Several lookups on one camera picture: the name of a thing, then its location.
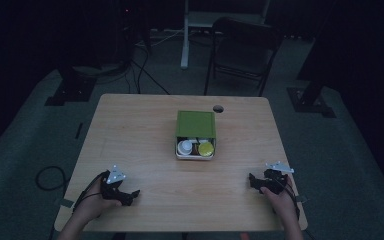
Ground yellow-green coffee capsule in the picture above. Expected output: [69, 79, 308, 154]
[197, 141, 215, 158]

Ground black floor cables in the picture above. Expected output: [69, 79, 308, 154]
[126, 43, 172, 96]

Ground person's right hand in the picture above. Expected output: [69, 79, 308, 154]
[260, 177, 301, 220]

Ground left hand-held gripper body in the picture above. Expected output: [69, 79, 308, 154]
[99, 164, 130, 201]

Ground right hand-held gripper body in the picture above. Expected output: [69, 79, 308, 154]
[262, 160, 295, 195]

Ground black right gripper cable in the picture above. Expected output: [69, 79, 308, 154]
[281, 178, 302, 221]

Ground white desk frame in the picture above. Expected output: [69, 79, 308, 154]
[179, 0, 272, 71]

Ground white coffee capsule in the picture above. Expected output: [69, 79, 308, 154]
[177, 139, 195, 157]

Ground black stand base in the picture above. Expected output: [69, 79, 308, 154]
[286, 33, 337, 119]
[44, 65, 98, 107]

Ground person's left hand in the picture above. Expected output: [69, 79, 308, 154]
[74, 175, 123, 224]

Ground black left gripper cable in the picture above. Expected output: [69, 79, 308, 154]
[72, 170, 110, 214]

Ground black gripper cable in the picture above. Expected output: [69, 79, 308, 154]
[72, 170, 110, 214]
[281, 178, 302, 221]

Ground black folding chair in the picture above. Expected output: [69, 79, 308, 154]
[203, 16, 285, 98]

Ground white floor cable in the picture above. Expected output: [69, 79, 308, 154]
[135, 29, 185, 48]

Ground black coiled floor cable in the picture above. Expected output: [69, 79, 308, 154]
[34, 165, 70, 193]

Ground green drawer box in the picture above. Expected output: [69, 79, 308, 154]
[174, 110, 218, 140]

